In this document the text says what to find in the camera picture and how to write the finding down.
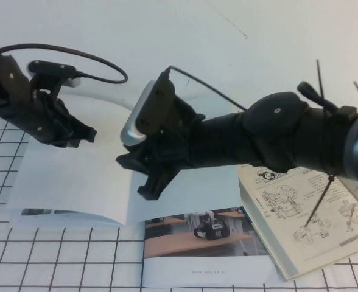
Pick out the brochure with robot photo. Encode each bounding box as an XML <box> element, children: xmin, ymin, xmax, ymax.
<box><xmin>142</xmin><ymin>206</ymin><xmax>279</xmax><ymax>288</ymax></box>

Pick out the black cable plug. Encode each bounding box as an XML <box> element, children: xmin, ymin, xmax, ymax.
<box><xmin>297</xmin><ymin>80</ymin><xmax>338</xmax><ymax>111</ymax></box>

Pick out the white black-grid tablecloth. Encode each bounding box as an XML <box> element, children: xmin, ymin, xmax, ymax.
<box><xmin>0</xmin><ymin>121</ymin><xmax>358</xmax><ymax>292</ymax></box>

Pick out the yellowed technical diagram book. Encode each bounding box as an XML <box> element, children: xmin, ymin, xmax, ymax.
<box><xmin>237</xmin><ymin>162</ymin><xmax>358</xmax><ymax>282</ymax></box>

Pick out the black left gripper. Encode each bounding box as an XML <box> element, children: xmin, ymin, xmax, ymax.
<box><xmin>1</xmin><ymin>88</ymin><xmax>98</xmax><ymax>150</ymax></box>

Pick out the left camera black cable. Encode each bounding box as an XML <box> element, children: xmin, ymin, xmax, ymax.
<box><xmin>0</xmin><ymin>44</ymin><xmax>129</xmax><ymax>84</ymax></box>

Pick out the glossy product brochure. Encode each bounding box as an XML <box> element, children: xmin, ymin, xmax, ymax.
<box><xmin>7</xmin><ymin>91</ymin><xmax>244</xmax><ymax>228</ymax></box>

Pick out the camera black cable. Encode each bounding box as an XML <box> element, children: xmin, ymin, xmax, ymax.
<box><xmin>0</xmin><ymin>44</ymin><xmax>129</xmax><ymax>84</ymax></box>
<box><xmin>164</xmin><ymin>64</ymin><xmax>250</xmax><ymax>112</ymax></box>

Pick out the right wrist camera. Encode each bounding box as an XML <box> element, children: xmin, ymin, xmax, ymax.
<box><xmin>119</xmin><ymin>78</ymin><xmax>177</xmax><ymax>147</ymax></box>

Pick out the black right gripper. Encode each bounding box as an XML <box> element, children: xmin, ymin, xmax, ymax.
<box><xmin>114</xmin><ymin>96</ymin><xmax>207</xmax><ymax>201</ymax></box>

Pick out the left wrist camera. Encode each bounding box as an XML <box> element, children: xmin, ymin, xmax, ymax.
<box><xmin>27</xmin><ymin>59</ymin><xmax>83</xmax><ymax>89</ymax></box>

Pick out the right camera black cable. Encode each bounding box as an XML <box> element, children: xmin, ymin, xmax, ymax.
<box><xmin>164</xmin><ymin>64</ymin><xmax>250</xmax><ymax>112</ymax></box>

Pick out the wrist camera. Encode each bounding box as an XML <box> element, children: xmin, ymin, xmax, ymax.
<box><xmin>119</xmin><ymin>78</ymin><xmax>177</xmax><ymax>147</ymax></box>
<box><xmin>27</xmin><ymin>59</ymin><xmax>83</xmax><ymax>89</ymax></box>

